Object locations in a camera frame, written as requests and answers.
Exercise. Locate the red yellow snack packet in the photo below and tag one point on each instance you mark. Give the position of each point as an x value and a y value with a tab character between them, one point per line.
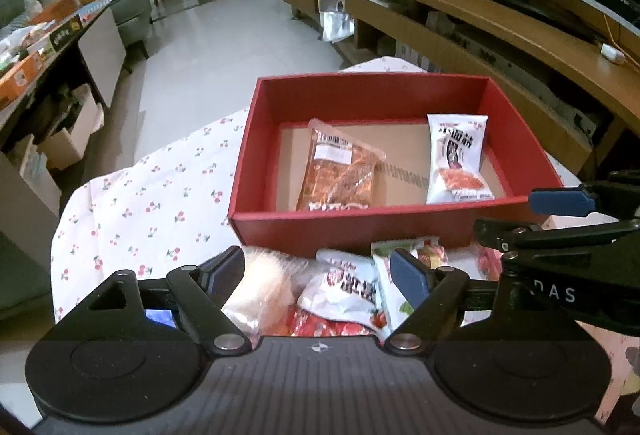
432	255

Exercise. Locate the blue foil packet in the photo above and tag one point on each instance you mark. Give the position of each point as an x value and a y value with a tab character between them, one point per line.
159	318

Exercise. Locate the clear bread packet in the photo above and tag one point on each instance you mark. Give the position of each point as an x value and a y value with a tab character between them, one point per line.
265	290

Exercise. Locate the orange snack packet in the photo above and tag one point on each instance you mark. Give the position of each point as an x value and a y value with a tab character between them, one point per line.
340	170

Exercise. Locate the white strawberry print packet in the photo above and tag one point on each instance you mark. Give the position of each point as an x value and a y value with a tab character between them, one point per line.
475	262

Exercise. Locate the pink patterned cloth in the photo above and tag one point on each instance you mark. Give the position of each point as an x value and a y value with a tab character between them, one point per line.
617	365

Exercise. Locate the wooden television cabinet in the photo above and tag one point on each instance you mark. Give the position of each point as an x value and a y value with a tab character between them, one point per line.
500	30

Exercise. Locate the white power adapter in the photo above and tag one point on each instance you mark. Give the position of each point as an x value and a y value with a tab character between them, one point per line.
612	54

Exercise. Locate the orange basket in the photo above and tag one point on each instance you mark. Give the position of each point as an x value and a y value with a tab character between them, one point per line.
55	10

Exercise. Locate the grey ottoman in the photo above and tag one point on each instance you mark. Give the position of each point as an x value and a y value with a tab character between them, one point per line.
130	15

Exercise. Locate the green white wafer packet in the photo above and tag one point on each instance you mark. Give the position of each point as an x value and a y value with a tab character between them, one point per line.
400	246

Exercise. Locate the dark coffee table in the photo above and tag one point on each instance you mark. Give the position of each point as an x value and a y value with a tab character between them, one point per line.
100	55

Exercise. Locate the black box yellow print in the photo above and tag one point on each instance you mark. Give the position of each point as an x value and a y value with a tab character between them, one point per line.
66	34

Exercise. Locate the white red snack packet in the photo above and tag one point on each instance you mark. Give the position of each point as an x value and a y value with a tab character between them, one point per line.
340	287

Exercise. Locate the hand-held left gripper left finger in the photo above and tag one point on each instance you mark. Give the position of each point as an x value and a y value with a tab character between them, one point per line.
227	272

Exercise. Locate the white plastic bag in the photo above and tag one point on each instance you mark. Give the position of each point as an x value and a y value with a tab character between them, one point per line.
337	22

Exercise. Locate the cherry print tablecloth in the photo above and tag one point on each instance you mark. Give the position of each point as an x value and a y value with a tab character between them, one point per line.
150	195

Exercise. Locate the orange flat box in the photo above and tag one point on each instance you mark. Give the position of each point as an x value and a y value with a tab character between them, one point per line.
20	80

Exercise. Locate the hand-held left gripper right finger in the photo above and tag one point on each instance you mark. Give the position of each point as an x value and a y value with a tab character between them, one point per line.
410	280

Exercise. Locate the red cardboard box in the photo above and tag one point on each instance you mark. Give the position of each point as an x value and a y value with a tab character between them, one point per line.
370	97

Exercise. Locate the brown cardboard sheet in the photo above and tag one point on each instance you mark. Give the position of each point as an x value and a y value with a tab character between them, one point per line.
400	150

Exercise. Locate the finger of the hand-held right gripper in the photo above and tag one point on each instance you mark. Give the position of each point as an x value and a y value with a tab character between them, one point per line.
550	237
560	201

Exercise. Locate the open cardboard box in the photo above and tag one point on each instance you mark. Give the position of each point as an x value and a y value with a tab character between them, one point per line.
75	130

